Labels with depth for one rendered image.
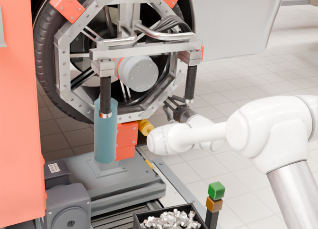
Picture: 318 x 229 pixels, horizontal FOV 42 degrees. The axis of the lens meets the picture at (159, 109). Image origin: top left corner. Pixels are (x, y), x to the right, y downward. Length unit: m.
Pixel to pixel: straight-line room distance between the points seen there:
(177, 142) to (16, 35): 0.66
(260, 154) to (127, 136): 0.89
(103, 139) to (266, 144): 0.78
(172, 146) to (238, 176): 1.12
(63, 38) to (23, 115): 0.44
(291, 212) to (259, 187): 1.49
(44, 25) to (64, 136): 1.32
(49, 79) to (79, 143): 1.11
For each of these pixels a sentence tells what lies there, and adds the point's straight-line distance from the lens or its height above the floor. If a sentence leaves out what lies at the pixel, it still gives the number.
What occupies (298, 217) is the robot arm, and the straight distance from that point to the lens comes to 0.99.
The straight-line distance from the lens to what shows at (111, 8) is 1.82.
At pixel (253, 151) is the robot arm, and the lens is 0.98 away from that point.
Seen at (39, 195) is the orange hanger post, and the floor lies 0.61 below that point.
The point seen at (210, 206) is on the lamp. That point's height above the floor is 0.59.
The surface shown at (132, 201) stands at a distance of 2.05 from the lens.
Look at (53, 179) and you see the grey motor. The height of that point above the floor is 0.42.
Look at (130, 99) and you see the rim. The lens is 1.84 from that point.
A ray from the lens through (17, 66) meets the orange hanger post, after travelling 1.10.
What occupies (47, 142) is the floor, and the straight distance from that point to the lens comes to 2.73.
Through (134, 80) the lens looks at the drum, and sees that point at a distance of 1.51.
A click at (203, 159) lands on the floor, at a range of 2.61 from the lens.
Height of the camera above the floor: 1.43
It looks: 27 degrees down
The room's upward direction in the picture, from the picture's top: 5 degrees clockwise
